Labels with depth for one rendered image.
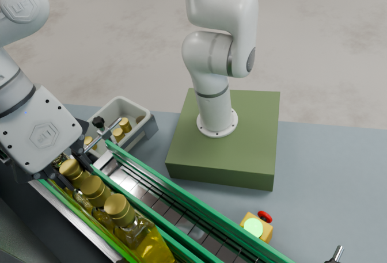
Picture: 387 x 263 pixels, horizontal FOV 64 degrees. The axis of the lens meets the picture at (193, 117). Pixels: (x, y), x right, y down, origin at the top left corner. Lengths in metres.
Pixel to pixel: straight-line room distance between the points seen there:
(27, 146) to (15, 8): 0.18
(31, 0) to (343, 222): 0.82
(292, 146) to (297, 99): 1.20
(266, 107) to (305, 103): 1.21
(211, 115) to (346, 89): 1.57
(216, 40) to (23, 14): 0.42
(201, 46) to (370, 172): 0.60
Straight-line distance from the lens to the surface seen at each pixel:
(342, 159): 1.01
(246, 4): 0.66
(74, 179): 0.56
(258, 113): 0.96
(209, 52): 0.71
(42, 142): 0.49
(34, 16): 0.43
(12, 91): 0.46
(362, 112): 2.20
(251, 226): 0.77
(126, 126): 1.07
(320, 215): 0.91
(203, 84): 0.78
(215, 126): 0.89
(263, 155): 0.87
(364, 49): 2.68
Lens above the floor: 1.57
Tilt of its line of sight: 48 degrees down
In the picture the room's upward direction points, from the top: 12 degrees counter-clockwise
